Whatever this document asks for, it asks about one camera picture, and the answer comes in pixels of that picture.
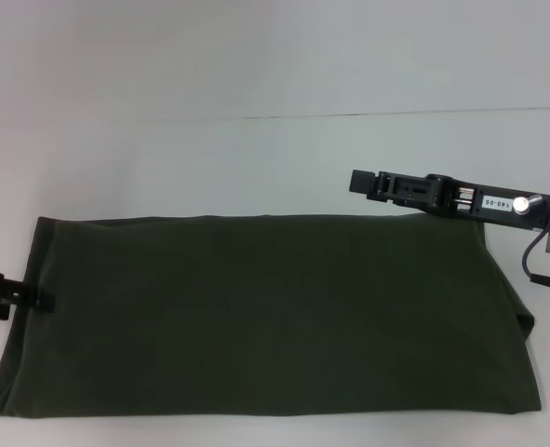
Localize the dark green FREE t-shirt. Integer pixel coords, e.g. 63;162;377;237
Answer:
0;214;536;416

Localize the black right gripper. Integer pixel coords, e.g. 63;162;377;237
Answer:
348;169;550;233

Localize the thin black cable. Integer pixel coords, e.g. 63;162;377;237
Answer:
521;229;550;287

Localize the silver cable connector plug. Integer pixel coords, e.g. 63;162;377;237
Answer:
511;194;544;217

